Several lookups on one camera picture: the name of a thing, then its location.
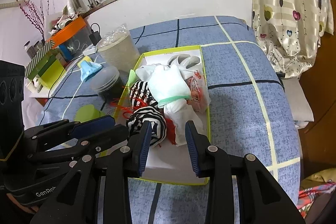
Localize lime green cardboard box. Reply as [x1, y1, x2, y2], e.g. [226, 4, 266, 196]
[36, 55, 65, 89]

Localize yellow sponge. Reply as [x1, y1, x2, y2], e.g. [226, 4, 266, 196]
[77, 56, 92, 68]

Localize striped sock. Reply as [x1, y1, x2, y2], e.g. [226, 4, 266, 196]
[129, 80, 158, 110]

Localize orange lidded storage bin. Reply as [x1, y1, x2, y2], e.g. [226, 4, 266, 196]
[48, 16, 87, 49]

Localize pink artificial flower branches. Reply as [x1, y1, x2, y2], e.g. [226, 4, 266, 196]
[15, 0, 50, 40]

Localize wooden wardrobe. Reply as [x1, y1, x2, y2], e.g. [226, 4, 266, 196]
[297, 0, 336, 180]

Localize person left hand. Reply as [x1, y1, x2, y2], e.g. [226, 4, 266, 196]
[6, 193, 39, 214]

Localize black charger with cable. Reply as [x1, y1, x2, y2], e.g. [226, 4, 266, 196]
[89, 23, 101, 46]

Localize red tassel ornament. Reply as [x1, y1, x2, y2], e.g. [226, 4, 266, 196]
[110, 87, 176, 147]

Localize green plastic jar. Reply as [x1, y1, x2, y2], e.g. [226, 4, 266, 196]
[74, 104, 106, 123]

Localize heart patterned curtain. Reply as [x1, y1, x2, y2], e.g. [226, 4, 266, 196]
[252, 0, 334, 79]

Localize green striped box lid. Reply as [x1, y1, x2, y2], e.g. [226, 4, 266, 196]
[25, 40, 55, 80]

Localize white power strip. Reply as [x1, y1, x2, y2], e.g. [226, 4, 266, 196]
[83, 45, 97, 56]

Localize blue face masks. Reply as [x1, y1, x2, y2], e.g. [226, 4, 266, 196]
[80, 61, 102, 82]

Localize black white striped ball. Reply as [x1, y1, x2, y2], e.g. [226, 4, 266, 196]
[125, 106, 168, 148]

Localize grey work glove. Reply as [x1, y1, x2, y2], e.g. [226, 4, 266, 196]
[167, 54, 203, 80]

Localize white green-trimmed sock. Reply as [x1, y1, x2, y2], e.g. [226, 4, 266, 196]
[135, 64, 204, 146]

